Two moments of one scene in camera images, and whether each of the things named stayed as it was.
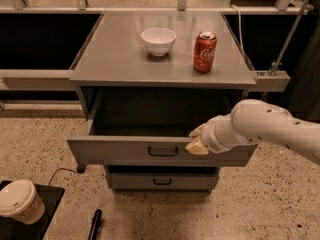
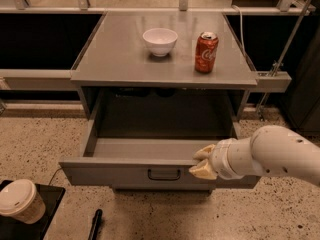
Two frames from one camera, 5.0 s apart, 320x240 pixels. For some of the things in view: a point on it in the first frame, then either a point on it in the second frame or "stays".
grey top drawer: (151, 132) to (144, 163)
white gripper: (211, 138) to (220, 159)
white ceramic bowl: (159, 40) stays
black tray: (14, 229) stays
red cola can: (204, 51) stays
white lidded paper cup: (19, 202) stays
